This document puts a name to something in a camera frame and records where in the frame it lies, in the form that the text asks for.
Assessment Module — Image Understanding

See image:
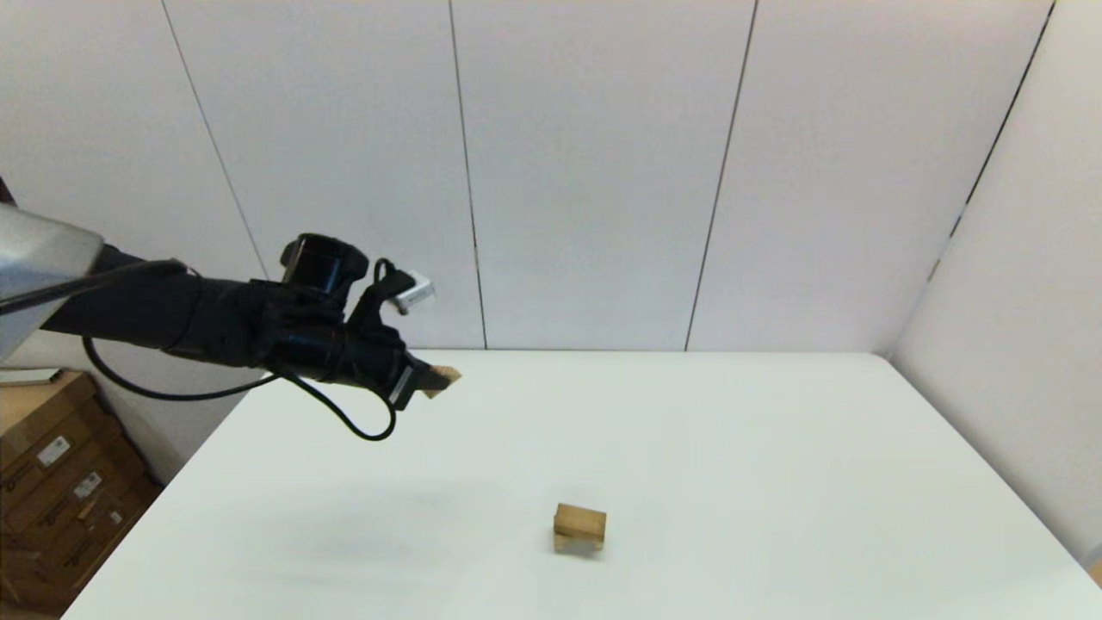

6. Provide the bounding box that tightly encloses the triangular wooden block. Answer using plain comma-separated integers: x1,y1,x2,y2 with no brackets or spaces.
420,366,462,400

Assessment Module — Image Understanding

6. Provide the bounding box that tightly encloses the rectangular wooden block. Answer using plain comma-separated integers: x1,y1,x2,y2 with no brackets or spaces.
554,504,608,545

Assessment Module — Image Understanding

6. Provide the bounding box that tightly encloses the brown cardboard box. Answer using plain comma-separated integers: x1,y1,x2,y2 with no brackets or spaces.
0,370,108,483
0,482,164,614
0,422,143,535

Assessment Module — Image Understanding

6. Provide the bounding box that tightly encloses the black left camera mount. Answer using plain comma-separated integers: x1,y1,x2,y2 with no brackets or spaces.
349,258,406,335

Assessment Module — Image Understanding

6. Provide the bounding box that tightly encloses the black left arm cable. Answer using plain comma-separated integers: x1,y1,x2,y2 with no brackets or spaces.
84,258,399,442

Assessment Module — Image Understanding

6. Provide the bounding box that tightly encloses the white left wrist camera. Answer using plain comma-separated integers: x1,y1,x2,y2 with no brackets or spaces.
394,271,436,315

